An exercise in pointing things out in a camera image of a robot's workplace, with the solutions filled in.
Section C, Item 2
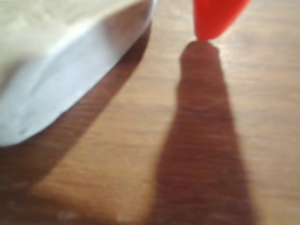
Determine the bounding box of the white eraser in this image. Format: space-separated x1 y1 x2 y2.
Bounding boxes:
0 0 157 148

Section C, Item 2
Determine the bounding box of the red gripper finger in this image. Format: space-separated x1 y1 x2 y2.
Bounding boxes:
192 0 253 43

